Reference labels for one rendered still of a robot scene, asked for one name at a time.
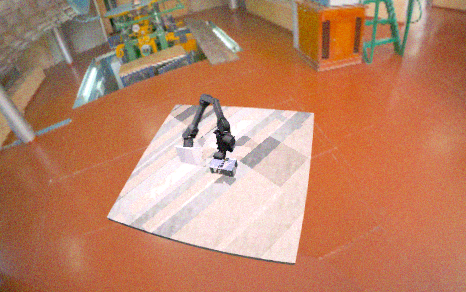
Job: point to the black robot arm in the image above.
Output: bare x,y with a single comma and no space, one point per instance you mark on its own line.
222,124

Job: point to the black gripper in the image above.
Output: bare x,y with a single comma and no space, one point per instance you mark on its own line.
221,154

